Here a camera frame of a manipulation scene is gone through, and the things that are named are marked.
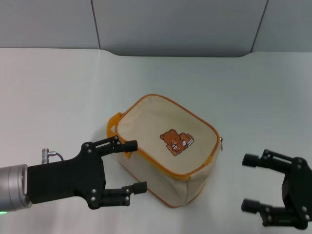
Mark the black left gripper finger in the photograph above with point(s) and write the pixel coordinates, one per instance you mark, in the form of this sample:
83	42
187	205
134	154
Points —
122	147
122	193

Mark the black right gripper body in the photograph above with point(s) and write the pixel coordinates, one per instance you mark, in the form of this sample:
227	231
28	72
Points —
299	190

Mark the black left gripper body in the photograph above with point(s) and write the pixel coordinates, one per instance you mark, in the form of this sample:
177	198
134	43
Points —
68	180

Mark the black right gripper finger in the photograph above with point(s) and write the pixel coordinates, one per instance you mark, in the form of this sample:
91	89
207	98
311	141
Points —
270	215
270	162

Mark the beige food bag orange trim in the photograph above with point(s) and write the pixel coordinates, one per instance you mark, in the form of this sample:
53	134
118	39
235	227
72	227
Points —
151	122

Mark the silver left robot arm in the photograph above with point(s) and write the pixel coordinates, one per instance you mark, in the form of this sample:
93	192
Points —
12	187

